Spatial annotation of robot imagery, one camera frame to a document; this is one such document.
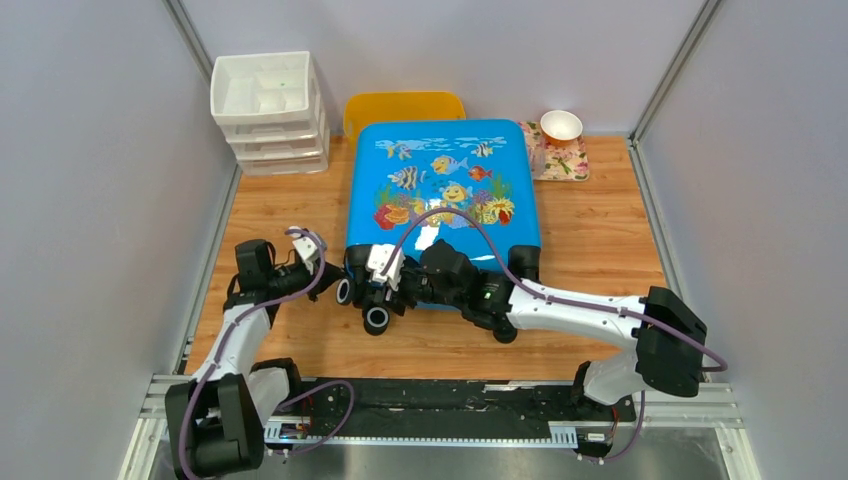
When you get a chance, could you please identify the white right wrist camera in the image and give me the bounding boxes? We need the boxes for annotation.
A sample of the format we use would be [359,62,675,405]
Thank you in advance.
[366,244,405,291]

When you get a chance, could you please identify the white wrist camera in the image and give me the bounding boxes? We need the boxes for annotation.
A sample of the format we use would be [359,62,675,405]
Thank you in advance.
[285,226,326,275]
[366,244,405,291]

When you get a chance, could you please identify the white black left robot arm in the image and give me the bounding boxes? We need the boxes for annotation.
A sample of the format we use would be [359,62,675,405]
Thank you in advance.
[164,227,344,479]

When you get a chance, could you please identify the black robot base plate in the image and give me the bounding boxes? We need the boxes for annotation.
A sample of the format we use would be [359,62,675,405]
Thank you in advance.
[279,377,637,440]

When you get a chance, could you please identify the blue fish print suitcase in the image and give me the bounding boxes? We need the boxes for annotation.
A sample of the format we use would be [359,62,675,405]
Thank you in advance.
[335,119,543,345]

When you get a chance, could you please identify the yellow plastic basket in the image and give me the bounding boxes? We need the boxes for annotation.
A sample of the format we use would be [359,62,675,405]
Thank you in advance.
[343,91,466,146]

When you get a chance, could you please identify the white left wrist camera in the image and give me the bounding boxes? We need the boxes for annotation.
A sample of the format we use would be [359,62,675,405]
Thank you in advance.
[285,226,326,275]

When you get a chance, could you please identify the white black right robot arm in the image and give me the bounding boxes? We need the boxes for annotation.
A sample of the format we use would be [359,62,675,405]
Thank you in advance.
[365,240,707,419]

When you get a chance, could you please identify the floral pattern tray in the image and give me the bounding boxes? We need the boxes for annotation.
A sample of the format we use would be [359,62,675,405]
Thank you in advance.
[518,121,590,182]

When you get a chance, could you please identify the white plastic drawer unit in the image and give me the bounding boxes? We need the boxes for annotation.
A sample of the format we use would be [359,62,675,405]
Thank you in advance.
[210,51,330,176]

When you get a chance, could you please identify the clear glass on tray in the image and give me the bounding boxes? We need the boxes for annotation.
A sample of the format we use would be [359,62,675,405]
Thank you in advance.
[527,142,546,180]

